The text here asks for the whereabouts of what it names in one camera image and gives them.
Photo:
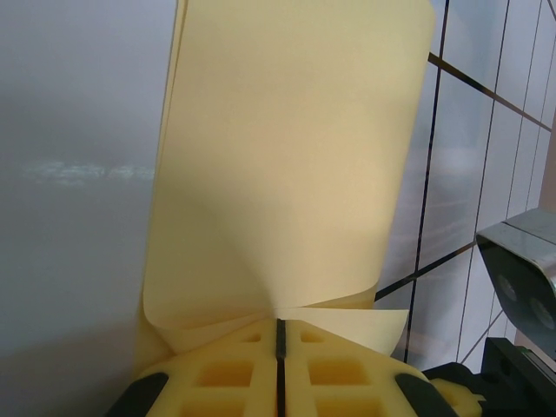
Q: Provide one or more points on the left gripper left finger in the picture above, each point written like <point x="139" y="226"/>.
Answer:
<point x="217" y="382"/>

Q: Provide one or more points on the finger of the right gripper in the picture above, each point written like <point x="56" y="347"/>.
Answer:
<point x="462" y="401"/>

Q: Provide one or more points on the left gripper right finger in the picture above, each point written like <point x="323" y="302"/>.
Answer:
<point x="339" y="382"/>

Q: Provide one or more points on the yellow paper sheet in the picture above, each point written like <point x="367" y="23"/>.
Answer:
<point x="282" y="152"/>

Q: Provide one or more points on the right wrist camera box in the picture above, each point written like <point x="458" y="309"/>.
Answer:
<point x="517" y="269"/>

